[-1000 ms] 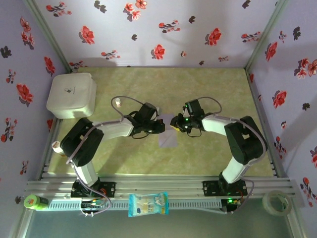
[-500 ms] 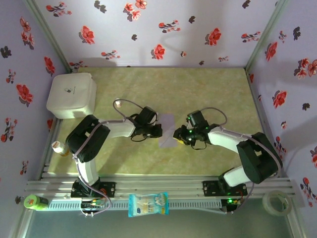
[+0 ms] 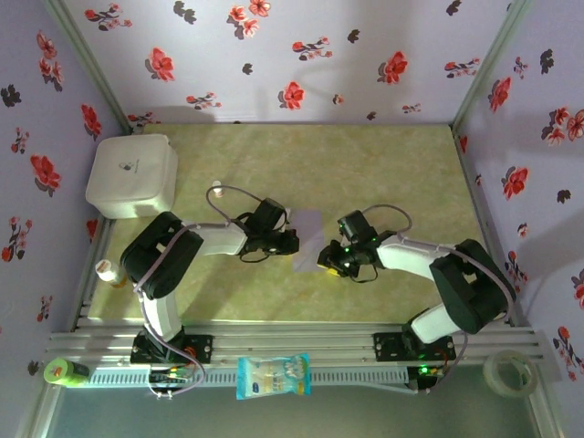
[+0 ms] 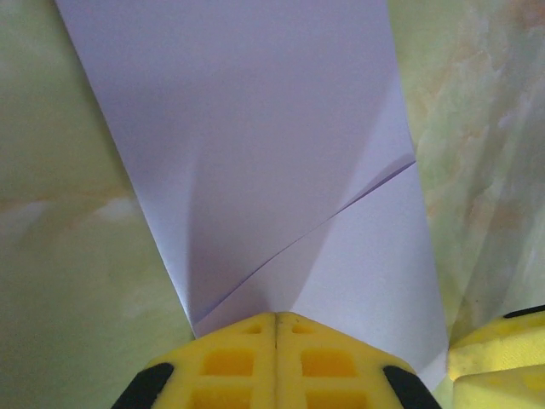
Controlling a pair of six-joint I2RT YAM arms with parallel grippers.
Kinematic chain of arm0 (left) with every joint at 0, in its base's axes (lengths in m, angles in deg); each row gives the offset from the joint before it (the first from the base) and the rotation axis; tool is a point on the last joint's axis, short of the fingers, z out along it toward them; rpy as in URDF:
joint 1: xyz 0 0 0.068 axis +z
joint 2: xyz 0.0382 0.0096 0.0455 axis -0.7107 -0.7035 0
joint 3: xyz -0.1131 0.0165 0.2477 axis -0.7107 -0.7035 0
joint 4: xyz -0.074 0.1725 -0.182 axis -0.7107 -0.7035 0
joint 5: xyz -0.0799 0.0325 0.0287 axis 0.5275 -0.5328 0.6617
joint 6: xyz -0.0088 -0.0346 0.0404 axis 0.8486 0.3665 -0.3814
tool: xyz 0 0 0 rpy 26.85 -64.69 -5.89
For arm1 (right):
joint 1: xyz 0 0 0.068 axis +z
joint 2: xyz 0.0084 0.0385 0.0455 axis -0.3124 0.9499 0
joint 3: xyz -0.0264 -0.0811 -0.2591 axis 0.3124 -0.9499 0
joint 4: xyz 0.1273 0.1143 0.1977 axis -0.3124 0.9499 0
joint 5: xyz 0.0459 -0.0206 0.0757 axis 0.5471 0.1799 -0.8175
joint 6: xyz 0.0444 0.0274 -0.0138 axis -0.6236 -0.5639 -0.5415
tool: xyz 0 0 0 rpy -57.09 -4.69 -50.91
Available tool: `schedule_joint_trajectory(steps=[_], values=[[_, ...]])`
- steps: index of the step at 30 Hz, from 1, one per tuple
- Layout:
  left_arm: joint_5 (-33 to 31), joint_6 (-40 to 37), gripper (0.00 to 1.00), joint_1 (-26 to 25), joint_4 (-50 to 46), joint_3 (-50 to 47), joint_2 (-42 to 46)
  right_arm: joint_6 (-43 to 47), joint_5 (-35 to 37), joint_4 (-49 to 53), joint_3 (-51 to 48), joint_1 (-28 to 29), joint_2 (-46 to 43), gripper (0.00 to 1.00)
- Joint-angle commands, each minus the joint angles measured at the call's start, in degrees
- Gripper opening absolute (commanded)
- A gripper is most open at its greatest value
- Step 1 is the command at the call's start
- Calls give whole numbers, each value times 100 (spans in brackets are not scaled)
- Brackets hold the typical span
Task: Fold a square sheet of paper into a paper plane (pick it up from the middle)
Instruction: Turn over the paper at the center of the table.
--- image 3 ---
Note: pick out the blue snack packet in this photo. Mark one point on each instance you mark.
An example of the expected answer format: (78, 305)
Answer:
(274, 376)

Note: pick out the green bottle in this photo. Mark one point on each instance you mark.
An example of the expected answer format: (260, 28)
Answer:
(64, 372)

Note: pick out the small white pink bottle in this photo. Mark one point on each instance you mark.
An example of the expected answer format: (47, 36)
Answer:
(218, 189)

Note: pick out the purple square paper sheet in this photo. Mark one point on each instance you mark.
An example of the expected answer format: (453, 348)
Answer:
(308, 223)

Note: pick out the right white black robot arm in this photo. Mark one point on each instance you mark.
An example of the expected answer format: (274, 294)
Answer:
(465, 283)

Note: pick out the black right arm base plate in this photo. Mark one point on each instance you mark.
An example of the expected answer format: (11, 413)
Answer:
(388, 347)

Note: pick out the wide aluminium base rail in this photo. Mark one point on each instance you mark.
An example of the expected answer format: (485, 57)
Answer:
(296, 340)

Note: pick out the white orange pill bottle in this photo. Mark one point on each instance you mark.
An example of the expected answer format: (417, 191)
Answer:
(106, 270)

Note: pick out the aluminium frame post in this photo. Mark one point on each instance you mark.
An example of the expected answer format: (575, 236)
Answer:
(89, 68)
(545, 415)
(492, 64)
(38, 415)

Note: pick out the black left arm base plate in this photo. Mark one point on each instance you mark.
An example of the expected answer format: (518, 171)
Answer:
(201, 349)

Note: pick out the aluminium table edge rail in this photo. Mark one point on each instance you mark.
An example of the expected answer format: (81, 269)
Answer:
(84, 296)
(487, 228)

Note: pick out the small controller board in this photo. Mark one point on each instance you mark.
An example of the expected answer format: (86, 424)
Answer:
(426, 372)
(171, 376)

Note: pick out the clear tape roll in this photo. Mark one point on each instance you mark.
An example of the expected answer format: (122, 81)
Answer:
(495, 385)

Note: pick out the white plastic storage box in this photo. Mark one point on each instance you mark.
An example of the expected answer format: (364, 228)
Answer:
(130, 173)

